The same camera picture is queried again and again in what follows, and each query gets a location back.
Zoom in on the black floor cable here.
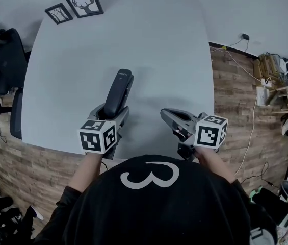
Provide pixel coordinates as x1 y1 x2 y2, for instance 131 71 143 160
240 161 280 189

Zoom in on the thin white floor cable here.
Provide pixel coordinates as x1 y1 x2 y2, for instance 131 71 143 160
209 45 262 83

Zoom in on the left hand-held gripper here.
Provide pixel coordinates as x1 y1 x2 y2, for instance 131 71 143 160
77 103 130 160

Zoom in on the deer picture black frame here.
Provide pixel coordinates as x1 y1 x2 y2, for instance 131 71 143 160
63 0 104 19

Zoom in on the grey white worn device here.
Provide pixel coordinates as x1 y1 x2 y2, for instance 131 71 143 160
249 226 275 245

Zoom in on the long white power cable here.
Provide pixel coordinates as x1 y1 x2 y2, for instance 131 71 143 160
233 97 259 176

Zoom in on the white stand base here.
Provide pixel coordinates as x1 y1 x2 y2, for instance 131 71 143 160
256 86 271 107

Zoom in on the black mesh office chair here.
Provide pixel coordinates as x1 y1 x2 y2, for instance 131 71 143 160
0 28 29 140

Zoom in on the small white power strip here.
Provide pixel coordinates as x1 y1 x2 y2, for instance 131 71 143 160
260 77 274 89

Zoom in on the person's black printed shirt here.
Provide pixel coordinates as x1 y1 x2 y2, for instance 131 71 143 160
33 154 278 245

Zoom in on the white round router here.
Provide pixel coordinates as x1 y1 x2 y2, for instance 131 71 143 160
278 57 288 73

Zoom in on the person's right forearm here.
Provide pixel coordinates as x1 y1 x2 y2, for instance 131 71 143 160
194 146 237 185

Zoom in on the stack of wooden crates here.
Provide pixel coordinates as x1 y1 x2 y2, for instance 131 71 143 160
251 52 287 82

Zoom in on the trees picture black frame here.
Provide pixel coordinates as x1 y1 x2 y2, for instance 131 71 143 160
44 2 74 26

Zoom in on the person's left forearm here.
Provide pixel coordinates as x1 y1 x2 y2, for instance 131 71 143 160
68 152 102 194

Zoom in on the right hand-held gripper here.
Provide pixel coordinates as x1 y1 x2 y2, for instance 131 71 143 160
160 108 229 161

